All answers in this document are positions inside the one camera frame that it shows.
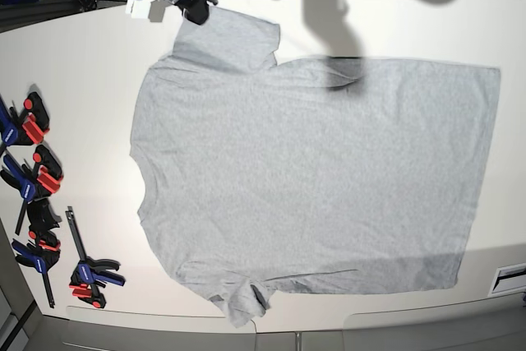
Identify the white label plate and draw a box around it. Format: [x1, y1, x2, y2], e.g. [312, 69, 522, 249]
[488, 263, 526, 297]

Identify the blue red bar clamp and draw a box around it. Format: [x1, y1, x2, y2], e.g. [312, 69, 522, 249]
[12, 199, 61, 308]
[1, 91, 49, 155]
[1, 144, 63, 235]
[65, 206, 126, 309]

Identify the grey T-shirt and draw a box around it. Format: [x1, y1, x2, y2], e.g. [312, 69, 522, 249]
[131, 7, 501, 326]

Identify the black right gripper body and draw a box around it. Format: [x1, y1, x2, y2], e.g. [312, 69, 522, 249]
[175, 0, 218, 25]

